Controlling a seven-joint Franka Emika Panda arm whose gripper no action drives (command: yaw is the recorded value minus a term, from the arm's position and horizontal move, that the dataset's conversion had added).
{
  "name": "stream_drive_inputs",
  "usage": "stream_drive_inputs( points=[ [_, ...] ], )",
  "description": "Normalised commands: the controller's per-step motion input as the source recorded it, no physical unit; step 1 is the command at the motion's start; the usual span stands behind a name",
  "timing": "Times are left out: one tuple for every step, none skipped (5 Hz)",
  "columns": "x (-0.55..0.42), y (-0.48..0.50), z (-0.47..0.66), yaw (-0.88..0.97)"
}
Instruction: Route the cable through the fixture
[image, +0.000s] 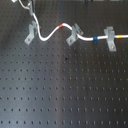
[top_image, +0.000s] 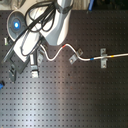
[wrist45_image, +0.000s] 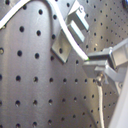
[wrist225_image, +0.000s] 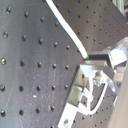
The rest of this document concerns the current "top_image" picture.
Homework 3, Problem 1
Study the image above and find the metal cable clip right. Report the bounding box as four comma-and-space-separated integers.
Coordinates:
100, 48, 107, 69

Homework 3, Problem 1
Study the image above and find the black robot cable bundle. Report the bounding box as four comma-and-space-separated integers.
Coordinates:
2, 0, 68, 64

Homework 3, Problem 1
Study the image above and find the small metal clip left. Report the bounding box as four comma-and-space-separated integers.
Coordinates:
4, 38, 8, 46

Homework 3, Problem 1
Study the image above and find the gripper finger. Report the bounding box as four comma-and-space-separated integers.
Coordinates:
9, 65, 16, 81
30, 53, 39, 77

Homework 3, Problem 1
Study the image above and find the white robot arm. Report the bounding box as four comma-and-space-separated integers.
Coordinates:
7, 0, 73, 73

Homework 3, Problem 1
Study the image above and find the metal cable clip middle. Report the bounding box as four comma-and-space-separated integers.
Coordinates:
69, 49, 83, 64

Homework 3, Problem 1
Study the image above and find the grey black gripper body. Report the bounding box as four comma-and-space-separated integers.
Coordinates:
7, 34, 45, 72

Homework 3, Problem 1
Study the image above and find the white cable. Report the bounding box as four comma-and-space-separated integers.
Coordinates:
42, 43, 128, 62

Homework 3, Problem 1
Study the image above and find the metal cable clip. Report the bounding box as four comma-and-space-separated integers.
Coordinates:
69, 49, 83, 64
100, 48, 107, 69

